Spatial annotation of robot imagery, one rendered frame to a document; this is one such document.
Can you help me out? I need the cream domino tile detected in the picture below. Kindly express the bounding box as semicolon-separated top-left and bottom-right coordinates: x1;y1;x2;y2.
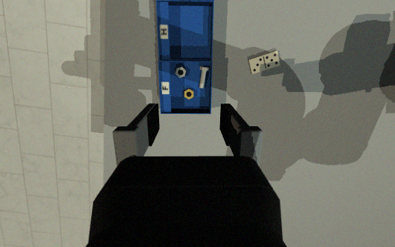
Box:
248;51;280;74

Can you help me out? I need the brass hex nut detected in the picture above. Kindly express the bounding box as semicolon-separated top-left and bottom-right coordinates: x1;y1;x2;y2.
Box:
184;89;193;99

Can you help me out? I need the blue bin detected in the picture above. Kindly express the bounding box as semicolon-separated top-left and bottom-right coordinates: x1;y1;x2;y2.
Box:
156;0;214;114

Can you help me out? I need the grey hex nut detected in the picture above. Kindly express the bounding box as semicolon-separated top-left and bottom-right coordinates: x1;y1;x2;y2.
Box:
176;67;186;78

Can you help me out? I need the grey hex-head bolt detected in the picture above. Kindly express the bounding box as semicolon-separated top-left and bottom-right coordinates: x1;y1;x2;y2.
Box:
199;66;209;89

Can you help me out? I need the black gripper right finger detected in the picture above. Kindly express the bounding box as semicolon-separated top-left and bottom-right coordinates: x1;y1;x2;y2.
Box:
219;104;263;166

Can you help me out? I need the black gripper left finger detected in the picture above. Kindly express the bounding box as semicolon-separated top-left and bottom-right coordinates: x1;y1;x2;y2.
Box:
112;104;160;166

